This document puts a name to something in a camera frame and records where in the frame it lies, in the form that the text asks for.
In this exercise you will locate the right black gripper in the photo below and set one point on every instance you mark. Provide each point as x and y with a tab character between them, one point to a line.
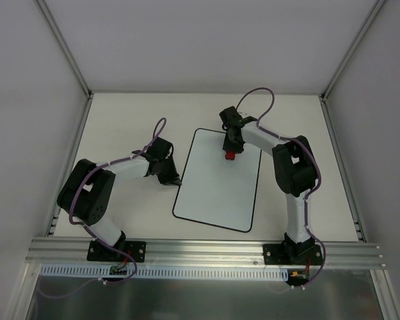
232	144

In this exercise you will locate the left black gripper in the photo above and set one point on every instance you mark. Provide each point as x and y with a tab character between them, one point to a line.
164	172

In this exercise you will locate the red whiteboard eraser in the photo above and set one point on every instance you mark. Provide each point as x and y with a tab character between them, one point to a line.
230	155

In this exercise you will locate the white whiteboard black rim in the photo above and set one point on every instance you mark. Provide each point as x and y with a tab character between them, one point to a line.
216	191

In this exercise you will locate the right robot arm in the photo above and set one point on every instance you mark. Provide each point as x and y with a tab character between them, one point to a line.
296	174

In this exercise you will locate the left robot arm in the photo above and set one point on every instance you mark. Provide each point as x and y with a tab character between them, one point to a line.
87	191

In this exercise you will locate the aluminium mounting rail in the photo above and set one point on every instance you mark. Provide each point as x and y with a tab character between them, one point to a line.
184	253

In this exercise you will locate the right aluminium frame post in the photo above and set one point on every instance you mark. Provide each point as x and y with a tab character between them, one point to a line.
353	47

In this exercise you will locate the aluminium frame post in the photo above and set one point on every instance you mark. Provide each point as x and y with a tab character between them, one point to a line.
353	47
63	46

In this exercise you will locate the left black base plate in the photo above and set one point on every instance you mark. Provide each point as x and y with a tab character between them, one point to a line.
99	253

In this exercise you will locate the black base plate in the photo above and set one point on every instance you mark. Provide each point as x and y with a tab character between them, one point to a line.
99	253
279	254

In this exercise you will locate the white slotted cable duct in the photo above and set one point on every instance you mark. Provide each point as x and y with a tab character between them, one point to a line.
165	272

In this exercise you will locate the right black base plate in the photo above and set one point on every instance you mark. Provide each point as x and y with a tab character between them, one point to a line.
279	254

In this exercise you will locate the left aluminium frame post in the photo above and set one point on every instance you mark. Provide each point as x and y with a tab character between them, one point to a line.
63	46

